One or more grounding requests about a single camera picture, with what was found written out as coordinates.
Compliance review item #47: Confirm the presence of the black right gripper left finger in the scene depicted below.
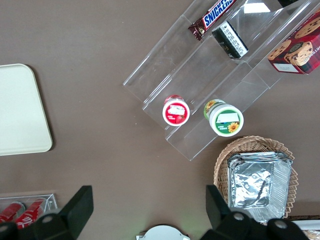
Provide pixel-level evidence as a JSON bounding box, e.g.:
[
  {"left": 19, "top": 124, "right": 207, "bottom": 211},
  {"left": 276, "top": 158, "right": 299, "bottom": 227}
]
[{"left": 0, "top": 185, "right": 94, "bottom": 240}]

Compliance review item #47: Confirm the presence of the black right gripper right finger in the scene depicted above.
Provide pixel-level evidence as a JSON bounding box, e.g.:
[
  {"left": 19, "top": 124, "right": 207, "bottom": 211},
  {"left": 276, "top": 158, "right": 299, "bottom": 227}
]
[{"left": 199, "top": 184, "right": 311, "bottom": 240}]

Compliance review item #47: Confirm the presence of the green lid gum jar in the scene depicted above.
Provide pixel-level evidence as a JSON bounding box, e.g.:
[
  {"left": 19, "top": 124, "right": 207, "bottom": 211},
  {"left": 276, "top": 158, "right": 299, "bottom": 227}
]
[{"left": 202, "top": 98, "right": 245, "bottom": 137}]

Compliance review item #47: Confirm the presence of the red lid gum jar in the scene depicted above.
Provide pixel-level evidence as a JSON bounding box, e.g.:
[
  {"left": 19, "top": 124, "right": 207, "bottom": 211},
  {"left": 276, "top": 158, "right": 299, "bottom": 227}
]
[{"left": 161, "top": 94, "right": 191, "bottom": 127}]

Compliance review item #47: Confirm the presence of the beige plastic tray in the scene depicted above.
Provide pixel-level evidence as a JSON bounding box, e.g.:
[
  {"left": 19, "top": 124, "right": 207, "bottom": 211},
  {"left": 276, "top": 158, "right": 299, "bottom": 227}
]
[{"left": 0, "top": 63, "right": 53, "bottom": 157}]

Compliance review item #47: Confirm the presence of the clear acrylic bottle rack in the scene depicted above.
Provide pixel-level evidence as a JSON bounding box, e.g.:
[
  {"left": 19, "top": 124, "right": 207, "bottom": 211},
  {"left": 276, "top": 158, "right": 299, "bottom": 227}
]
[{"left": 0, "top": 191, "right": 59, "bottom": 226}]

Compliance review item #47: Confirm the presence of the red cola bottle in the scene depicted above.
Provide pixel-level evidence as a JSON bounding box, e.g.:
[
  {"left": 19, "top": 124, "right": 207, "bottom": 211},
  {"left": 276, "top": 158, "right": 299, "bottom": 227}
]
[
  {"left": 0, "top": 201, "right": 27, "bottom": 225},
  {"left": 14, "top": 197, "right": 48, "bottom": 230}
]

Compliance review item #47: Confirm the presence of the stack of foil containers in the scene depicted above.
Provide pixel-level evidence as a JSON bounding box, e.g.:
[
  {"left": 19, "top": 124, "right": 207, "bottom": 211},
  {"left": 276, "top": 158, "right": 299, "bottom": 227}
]
[{"left": 226, "top": 151, "right": 293, "bottom": 223}]

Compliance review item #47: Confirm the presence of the wicker basket with foil containers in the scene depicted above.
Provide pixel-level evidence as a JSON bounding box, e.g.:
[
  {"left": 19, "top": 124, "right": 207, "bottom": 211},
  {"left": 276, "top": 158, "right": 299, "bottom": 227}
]
[{"left": 213, "top": 135, "right": 300, "bottom": 220}]

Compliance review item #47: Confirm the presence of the clear acrylic stepped stand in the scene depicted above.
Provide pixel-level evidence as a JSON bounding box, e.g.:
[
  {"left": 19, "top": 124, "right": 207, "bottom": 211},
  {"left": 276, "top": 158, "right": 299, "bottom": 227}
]
[{"left": 122, "top": 0, "right": 320, "bottom": 161}]

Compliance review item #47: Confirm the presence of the small black box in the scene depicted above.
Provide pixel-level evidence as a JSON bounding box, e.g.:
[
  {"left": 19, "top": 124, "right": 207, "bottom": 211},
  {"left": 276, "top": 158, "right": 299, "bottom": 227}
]
[{"left": 211, "top": 20, "right": 249, "bottom": 60}]

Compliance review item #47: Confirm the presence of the red tartan cookie box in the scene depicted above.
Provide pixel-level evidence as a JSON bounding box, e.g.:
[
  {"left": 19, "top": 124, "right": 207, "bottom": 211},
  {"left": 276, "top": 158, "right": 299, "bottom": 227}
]
[{"left": 267, "top": 9, "right": 320, "bottom": 75}]

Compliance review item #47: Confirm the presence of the Snickers chocolate bar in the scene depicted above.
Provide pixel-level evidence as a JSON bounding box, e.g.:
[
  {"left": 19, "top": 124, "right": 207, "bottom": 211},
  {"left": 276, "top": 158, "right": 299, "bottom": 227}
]
[{"left": 187, "top": 0, "right": 237, "bottom": 41}]

